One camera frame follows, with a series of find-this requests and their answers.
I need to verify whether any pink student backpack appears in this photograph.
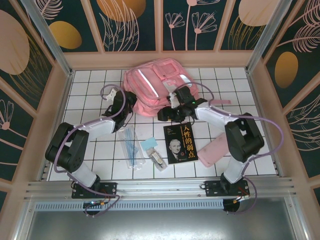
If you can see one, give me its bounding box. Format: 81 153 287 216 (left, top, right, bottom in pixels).
122 57 232 118

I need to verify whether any black book with portrait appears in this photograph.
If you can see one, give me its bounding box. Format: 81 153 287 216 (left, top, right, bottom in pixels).
162 122 200 166

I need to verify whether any clear bag of blue rulers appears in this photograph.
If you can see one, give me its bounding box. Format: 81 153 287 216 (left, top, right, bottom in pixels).
116 124 146 172

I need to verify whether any pink pencil case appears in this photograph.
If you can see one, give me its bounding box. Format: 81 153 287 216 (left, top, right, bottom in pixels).
197 132 230 168

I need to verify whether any small clear bag of trinkets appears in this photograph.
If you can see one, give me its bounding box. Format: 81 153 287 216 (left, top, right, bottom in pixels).
146 147 168 173

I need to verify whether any light blue card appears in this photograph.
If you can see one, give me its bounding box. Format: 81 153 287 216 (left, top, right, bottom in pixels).
140 136 159 151

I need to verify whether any grey sheet metal panel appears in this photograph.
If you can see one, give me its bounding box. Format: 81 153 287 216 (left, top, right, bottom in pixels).
14 209 308 240

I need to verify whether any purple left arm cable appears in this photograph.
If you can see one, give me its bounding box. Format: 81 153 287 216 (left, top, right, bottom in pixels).
53 84 126 218

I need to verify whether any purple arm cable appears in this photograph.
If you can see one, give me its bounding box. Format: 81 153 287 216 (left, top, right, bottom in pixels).
53 84 126 218
172 81 285 216

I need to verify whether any aluminium side rail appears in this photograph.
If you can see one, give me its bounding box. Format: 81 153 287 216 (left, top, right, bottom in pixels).
246 69 285 179
38 71 75 181

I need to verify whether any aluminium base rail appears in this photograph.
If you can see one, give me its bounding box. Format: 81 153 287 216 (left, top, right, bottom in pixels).
24 177 297 199

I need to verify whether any grey slotted cable duct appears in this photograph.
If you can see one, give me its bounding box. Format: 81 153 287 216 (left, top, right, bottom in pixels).
34 199 226 211

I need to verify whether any aluminium corner post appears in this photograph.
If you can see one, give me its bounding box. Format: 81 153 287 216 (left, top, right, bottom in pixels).
21 0 75 77
246 0 288 73

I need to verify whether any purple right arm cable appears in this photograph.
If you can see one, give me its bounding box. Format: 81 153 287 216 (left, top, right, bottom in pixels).
172 81 285 216

